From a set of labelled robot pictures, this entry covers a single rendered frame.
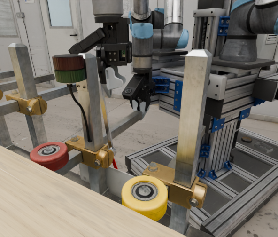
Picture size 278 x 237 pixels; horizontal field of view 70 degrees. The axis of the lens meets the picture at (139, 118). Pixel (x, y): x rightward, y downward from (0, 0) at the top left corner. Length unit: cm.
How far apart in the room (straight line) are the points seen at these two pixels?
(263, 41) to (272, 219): 114
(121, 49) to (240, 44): 56
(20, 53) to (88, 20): 320
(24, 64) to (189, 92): 48
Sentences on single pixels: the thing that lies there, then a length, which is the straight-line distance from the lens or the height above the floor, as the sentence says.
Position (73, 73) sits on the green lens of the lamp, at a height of 108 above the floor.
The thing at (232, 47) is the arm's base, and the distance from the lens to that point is 95.
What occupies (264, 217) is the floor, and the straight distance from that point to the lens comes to 173.
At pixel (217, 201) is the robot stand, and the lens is 138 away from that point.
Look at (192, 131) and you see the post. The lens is 37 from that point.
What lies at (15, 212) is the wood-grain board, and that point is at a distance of 39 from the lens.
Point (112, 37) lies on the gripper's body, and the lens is 55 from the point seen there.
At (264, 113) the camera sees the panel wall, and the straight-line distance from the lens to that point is 324.
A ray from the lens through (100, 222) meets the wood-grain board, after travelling 33.
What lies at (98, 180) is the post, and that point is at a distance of 59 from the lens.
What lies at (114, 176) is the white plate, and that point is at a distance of 60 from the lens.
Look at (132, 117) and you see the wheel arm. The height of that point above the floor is 86.
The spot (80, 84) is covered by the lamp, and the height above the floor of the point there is 105.
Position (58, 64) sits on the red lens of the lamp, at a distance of 42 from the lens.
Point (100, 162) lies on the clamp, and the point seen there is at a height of 85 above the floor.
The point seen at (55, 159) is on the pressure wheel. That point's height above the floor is 90.
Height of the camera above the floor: 116
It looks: 24 degrees down
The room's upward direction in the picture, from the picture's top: straight up
